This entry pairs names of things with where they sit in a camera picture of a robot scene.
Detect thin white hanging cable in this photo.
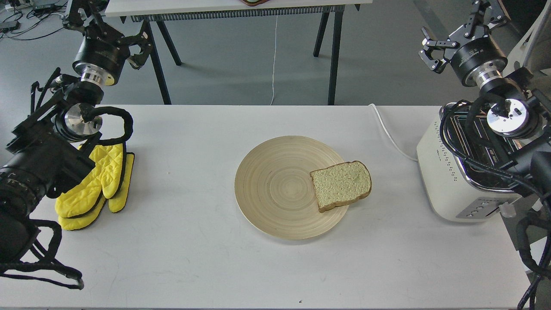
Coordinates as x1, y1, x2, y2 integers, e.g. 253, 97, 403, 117
269, 15, 278, 106

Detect white chrome toaster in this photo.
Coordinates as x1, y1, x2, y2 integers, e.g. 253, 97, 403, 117
417, 102, 521, 223

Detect cables on floor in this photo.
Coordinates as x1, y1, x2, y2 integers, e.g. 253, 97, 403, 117
0, 0, 69, 42

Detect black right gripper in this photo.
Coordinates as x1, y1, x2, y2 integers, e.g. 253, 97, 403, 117
418, 0, 511, 87

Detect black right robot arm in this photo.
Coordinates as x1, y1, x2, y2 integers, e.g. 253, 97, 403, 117
417, 0, 551, 310

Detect upper yellow oven mitt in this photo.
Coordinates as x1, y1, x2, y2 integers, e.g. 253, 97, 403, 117
55, 143, 127, 219

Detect white office chair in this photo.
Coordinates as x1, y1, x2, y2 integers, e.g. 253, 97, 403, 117
502, 0, 551, 76

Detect white table with black legs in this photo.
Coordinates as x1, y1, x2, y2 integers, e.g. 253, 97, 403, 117
105, 0, 372, 105

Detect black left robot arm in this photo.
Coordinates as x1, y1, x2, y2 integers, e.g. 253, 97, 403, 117
0, 0, 154, 290

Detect yellow oven mitt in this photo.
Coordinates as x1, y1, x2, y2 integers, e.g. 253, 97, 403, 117
56, 152, 135, 231
55, 143, 127, 219

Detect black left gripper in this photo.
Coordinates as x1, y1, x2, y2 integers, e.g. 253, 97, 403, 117
62, 0, 153, 86

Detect slice of brown bread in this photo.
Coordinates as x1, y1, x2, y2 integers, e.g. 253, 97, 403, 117
309, 161, 372, 213

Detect white toaster power cable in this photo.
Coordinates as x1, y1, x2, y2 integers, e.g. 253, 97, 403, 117
368, 103, 419, 162

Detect lower yellow oven mitt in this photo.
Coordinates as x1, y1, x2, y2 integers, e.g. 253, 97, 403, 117
56, 152, 135, 231

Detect round bamboo plate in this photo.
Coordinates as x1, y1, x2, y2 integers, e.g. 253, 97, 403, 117
234, 136, 348, 241

